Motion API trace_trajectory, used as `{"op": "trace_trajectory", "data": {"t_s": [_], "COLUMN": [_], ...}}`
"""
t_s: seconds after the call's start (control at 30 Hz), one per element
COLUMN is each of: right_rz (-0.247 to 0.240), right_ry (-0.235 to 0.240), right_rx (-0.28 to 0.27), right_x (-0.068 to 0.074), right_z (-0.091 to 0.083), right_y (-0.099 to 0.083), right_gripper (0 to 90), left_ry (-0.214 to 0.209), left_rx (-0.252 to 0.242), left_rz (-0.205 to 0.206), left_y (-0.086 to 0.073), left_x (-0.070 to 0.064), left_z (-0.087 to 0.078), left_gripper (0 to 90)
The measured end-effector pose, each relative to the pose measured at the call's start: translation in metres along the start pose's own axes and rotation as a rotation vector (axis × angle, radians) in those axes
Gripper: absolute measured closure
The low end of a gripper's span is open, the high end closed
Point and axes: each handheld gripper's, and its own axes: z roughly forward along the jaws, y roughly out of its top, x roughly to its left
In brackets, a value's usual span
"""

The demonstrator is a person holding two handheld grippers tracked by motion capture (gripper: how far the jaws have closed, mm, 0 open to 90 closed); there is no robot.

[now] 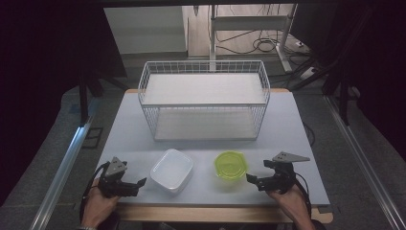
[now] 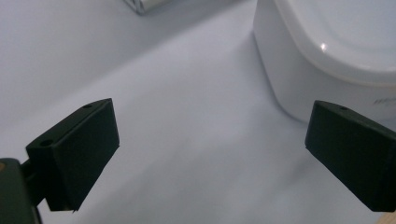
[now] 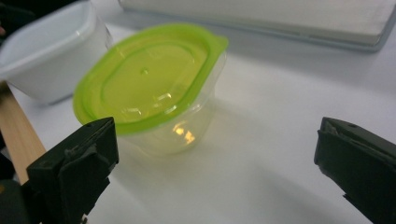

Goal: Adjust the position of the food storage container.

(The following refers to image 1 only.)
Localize person's left hand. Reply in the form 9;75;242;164
80;178;121;229

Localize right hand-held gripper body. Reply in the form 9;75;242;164
263;151;311;195

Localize white wire rack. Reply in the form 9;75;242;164
137;59;272;142

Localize black floor cables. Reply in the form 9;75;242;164
215;29;310;56

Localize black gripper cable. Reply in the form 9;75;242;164
79;161;111;222
293;172;313;219

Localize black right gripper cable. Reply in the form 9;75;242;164
293;172;313;219

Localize person's right hand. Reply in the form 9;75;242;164
267;184;309;223

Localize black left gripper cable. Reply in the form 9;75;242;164
79;161;111;222

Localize green lidded plastic container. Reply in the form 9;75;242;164
214;150;250;184

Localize light grey table board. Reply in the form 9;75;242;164
95;91;331;207

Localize wooden table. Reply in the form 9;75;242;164
114;88;334;224

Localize white cabinet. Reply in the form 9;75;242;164
103;6;188;56

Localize black cable beside table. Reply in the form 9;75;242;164
303;122;317;149

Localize white power strip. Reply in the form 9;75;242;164
300;66;318;81

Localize aluminium rail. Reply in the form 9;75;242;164
30;98;101;230
323;95;406;230

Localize white desk frame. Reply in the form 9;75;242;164
208;4;299;73

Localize white plastic container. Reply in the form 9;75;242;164
149;148;194;194

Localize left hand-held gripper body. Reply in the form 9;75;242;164
97;156;140;198

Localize black metal stand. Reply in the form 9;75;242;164
321;63;352;127
78;76;105;127

